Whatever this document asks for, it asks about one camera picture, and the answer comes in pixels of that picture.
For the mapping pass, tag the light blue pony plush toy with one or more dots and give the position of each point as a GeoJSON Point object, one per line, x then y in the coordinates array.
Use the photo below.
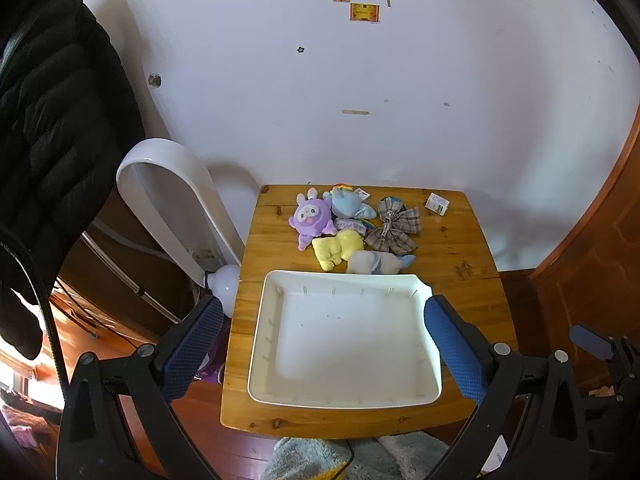
{"type": "Point", "coordinates": [347, 205]}

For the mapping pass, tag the white plastic tray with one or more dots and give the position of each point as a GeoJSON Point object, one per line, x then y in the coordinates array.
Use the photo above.
{"type": "Point", "coordinates": [345, 350]}

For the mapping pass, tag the small white box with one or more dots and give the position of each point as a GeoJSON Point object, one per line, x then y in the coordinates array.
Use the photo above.
{"type": "Point", "coordinates": [361, 193]}

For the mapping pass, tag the yellow plush toy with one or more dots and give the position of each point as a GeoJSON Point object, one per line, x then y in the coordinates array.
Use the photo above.
{"type": "Point", "coordinates": [337, 247]}

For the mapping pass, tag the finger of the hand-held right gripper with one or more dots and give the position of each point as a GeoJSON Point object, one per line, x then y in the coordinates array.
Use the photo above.
{"type": "Point", "coordinates": [592, 342]}

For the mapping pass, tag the grey fluffy rug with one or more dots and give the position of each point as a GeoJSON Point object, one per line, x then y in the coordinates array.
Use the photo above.
{"type": "Point", "coordinates": [390, 460]}

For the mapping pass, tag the grey plaid bow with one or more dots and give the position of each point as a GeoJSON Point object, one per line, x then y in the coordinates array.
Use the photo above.
{"type": "Point", "coordinates": [395, 230]}

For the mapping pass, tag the purple bunny plush toy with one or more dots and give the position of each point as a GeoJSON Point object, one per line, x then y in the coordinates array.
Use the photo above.
{"type": "Point", "coordinates": [310, 217]}

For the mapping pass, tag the purple printed tissue pack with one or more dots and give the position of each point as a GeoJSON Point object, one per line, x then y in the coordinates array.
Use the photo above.
{"type": "Point", "coordinates": [346, 223]}

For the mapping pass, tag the strip of wall tape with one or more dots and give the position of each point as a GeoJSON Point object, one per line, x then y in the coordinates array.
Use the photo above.
{"type": "Point", "coordinates": [355, 111]}

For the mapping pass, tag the white oval loop fan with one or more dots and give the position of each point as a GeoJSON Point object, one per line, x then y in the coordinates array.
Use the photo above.
{"type": "Point", "coordinates": [215, 210]}

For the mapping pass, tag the white and blue plush toy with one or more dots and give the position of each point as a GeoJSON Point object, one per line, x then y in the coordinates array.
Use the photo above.
{"type": "Point", "coordinates": [372, 262]}

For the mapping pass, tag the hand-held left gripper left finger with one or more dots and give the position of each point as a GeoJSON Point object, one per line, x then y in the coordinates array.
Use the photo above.
{"type": "Point", "coordinates": [192, 345]}

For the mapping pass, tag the orange rectangular wall sticker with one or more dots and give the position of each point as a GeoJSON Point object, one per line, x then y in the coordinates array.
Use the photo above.
{"type": "Point", "coordinates": [364, 12]}

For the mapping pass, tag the white paper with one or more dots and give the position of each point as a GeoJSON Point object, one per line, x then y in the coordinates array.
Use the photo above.
{"type": "Point", "coordinates": [495, 455]}

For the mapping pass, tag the black puffer jacket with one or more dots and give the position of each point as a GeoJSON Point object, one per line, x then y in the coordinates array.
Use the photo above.
{"type": "Point", "coordinates": [50, 110]}

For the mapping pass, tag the white round lamp bulb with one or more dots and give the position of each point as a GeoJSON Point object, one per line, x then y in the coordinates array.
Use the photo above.
{"type": "Point", "coordinates": [225, 285]}

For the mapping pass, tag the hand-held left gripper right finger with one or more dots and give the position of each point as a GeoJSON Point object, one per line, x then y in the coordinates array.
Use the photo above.
{"type": "Point", "coordinates": [452, 345]}

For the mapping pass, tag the wooden door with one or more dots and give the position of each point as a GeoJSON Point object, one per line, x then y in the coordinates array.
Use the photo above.
{"type": "Point", "coordinates": [600, 240]}

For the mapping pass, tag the purple bag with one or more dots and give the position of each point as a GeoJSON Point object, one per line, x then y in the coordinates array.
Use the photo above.
{"type": "Point", "coordinates": [212, 365]}

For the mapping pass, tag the white and green box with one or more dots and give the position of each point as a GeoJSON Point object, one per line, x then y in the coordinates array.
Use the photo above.
{"type": "Point", "coordinates": [437, 203]}

